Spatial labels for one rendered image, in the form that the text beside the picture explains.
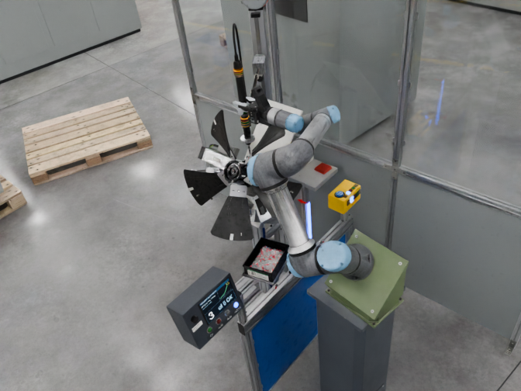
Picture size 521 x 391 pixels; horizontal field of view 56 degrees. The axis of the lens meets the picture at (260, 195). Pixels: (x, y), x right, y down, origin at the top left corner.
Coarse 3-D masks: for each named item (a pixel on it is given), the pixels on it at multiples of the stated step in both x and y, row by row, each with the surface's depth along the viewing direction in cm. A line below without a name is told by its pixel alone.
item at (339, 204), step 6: (342, 186) 256; (348, 186) 255; (360, 186) 255; (330, 192) 253; (354, 192) 252; (330, 198) 252; (336, 198) 249; (342, 198) 249; (348, 198) 249; (360, 198) 260; (330, 204) 255; (336, 204) 251; (342, 204) 248; (336, 210) 254; (342, 210) 251
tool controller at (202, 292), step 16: (208, 272) 197; (224, 272) 194; (192, 288) 192; (208, 288) 189; (224, 288) 192; (176, 304) 186; (192, 304) 183; (208, 304) 187; (224, 304) 194; (240, 304) 200; (176, 320) 188; (192, 320) 182; (224, 320) 195; (192, 336) 185; (208, 336) 190
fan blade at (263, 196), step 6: (252, 186) 246; (258, 186) 245; (288, 186) 243; (294, 186) 242; (300, 186) 241; (258, 192) 243; (294, 192) 239; (264, 198) 241; (294, 198) 238; (264, 204) 239; (270, 204) 239; (270, 210) 237; (276, 216) 236
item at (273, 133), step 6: (270, 126) 252; (276, 126) 245; (270, 132) 246; (276, 132) 241; (282, 132) 238; (264, 138) 247; (270, 138) 242; (276, 138) 239; (258, 144) 250; (264, 144) 243; (258, 150) 245; (252, 156) 247
